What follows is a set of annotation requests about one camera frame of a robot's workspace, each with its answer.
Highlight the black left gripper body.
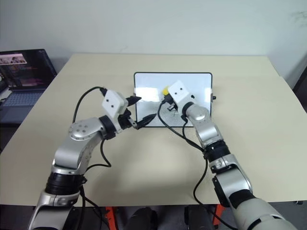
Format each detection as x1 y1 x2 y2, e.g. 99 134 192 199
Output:
118 109 135 131

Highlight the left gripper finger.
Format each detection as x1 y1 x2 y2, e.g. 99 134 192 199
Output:
125 96 142 107
131 114 158 130

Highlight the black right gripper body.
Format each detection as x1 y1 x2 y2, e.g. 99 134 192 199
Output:
167 95 178 112

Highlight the black framed whiteboard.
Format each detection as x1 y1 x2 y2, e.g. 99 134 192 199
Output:
133 71 213 129

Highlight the orange table leg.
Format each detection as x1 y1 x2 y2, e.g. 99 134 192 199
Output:
105 207 115 229
214 203 225 228

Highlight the dark rounded shape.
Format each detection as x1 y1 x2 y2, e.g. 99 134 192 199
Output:
129 207 159 230
184 206 214 230

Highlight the open dark laptop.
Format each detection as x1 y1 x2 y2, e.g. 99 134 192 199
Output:
0 49 58 127

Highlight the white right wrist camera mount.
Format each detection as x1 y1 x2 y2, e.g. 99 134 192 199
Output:
167 80 194 109

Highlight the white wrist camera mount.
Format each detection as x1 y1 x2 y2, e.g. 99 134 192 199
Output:
102 89 130 120
167 80 194 109

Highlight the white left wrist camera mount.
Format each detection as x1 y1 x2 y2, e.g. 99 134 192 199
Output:
102 89 130 120

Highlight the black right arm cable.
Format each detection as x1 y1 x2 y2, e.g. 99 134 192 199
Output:
158 100 237 229

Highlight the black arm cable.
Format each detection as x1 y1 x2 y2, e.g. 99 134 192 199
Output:
73 86 112 230
158 100 237 229

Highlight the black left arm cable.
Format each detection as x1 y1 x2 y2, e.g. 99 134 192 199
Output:
73 86 112 230

